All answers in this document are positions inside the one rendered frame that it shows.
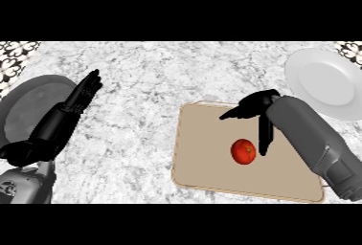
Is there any white plate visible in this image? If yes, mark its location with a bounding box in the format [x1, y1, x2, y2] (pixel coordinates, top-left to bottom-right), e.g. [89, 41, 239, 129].
[284, 48, 362, 122]

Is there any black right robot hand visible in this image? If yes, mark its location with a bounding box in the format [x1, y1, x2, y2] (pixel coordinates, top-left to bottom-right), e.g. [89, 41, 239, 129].
[218, 88, 283, 157]

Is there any red tomato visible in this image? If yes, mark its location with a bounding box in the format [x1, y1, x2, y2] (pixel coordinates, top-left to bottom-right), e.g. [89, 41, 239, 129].
[230, 138, 258, 166]

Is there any grey plate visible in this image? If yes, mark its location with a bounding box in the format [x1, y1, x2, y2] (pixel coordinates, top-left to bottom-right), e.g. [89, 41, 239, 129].
[0, 74, 79, 149]

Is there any beige tray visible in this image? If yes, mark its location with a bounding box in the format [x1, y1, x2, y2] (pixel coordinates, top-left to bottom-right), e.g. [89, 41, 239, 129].
[171, 100, 327, 204]

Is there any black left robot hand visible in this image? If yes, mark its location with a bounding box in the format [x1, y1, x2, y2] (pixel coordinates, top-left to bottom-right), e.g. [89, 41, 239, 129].
[0, 68, 106, 167]

